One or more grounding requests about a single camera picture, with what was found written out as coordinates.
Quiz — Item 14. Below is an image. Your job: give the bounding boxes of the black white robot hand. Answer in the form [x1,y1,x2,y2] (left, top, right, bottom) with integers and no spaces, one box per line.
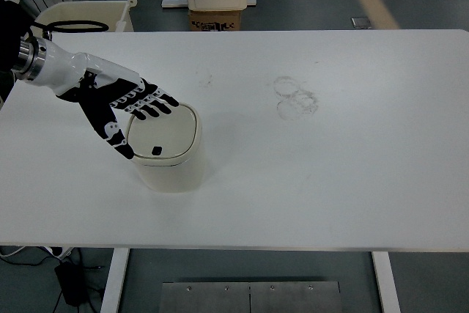
[54,53,179,160]

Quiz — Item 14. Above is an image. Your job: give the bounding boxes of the cream lidded trash can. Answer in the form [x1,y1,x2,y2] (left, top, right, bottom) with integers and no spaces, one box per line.
[126,103,205,193]

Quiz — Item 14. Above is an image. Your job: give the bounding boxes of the cream plastic storage bin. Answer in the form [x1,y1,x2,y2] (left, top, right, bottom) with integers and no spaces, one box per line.
[36,0,138,32]

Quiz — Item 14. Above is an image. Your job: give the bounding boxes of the brown cardboard box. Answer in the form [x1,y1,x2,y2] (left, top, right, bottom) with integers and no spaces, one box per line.
[188,10,242,32]

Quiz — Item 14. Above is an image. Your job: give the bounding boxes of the white table foot bar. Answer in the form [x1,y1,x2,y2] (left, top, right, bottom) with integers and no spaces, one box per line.
[160,0,257,9]

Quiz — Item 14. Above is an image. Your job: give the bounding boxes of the white left table leg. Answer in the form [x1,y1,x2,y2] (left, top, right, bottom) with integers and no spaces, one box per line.
[100,248,130,313]

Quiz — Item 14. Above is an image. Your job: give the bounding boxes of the white table leg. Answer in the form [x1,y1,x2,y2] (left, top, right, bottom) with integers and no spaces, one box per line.
[372,251,401,313]
[100,248,130,313]

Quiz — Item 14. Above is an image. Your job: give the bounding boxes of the black power adapter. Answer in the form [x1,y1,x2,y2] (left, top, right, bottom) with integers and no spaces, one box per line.
[54,262,88,307]

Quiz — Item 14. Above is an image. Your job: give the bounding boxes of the grey floor outlet cover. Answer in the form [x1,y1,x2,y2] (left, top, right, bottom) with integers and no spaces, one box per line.
[351,17,373,29]

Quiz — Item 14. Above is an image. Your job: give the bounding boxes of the white right table leg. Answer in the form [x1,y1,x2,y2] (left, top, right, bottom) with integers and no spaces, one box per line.
[372,251,401,313]

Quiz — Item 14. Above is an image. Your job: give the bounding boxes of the robot forearm with silver ring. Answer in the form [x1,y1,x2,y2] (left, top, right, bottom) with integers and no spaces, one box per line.
[0,0,87,96]

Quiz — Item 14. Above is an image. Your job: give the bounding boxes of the black looped cable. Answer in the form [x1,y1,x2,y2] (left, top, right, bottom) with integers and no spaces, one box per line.
[31,21,110,40]

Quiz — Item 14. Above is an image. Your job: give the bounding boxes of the black floor cable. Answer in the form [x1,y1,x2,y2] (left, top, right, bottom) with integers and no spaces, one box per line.
[0,246,103,313]

